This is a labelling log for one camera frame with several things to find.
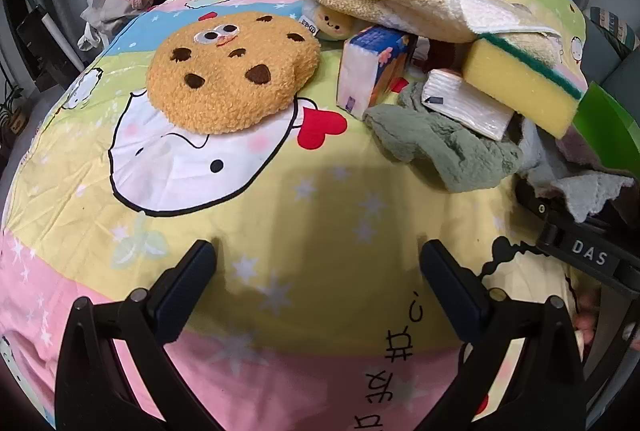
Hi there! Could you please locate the yellow sponge with green scrubber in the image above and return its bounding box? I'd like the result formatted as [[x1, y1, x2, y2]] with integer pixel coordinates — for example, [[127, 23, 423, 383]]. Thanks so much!
[[461, 34, 588, 139]]

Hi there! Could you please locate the blue and orange tissue pack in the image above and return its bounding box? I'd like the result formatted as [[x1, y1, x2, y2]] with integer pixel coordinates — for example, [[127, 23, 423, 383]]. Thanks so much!
[[336, 25, 418, 118]]

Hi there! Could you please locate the light blue plush toy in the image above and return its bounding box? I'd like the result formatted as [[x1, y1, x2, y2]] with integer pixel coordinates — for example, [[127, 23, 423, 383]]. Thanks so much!
[[300, 0, 358, 42]]

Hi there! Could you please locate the green fuzzy cloth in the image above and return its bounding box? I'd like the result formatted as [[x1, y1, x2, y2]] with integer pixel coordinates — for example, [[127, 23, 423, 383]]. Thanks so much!
[[363, 82, 523, 193]]

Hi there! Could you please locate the purple fuzzy cloth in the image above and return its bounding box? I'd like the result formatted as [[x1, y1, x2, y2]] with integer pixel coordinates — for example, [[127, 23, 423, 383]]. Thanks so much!
[[555, 131, 601, 163]]

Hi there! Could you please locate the cartoon printed bed sheet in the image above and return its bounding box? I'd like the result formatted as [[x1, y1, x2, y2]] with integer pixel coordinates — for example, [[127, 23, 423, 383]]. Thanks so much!
[[0, 0, 593, 431]]

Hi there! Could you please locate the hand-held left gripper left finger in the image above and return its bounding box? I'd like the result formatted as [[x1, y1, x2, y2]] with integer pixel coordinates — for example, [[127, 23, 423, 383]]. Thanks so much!
[[54, 239, 217, 431]]

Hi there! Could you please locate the patterned cushion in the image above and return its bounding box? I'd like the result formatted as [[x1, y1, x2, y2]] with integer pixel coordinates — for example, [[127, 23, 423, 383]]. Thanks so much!
[[590, 6, 636, 57]]

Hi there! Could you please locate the green box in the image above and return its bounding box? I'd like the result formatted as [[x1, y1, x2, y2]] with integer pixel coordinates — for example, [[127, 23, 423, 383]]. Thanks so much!
[[572, 81, 640, 172]]

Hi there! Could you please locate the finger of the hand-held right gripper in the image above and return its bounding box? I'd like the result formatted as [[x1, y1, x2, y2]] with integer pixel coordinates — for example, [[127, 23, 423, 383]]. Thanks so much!
[[512, 174, 557, 232]]

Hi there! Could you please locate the grey cloth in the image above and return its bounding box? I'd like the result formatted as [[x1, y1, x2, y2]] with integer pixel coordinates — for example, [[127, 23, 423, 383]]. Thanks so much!
[[517, 116, 636, 223]]

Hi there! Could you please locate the cookie shaped plush pillow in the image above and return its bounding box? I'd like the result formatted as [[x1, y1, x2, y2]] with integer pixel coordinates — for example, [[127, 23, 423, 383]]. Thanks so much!
[[146, 10, 322, 136]]

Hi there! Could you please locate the grey sofa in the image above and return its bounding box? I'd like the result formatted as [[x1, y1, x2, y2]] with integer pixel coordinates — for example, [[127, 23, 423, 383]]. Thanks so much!
[[585, 6, 640, 112]]

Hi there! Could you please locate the potted plant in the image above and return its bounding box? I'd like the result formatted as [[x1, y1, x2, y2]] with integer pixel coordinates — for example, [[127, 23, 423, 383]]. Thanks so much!
[[0, 84, 26, 132]]

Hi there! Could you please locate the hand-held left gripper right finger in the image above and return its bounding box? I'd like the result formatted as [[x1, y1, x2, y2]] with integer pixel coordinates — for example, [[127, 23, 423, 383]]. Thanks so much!
[[421, 239, 587, 431]]

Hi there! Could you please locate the white garment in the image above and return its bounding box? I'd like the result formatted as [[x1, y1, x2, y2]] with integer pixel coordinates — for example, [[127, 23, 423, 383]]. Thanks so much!
[[77, 0, 151, 52]]

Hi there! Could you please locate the white tissue pack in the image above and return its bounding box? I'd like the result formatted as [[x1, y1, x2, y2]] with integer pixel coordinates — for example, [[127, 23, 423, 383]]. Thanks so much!
[[421, 68, 516, 142]]

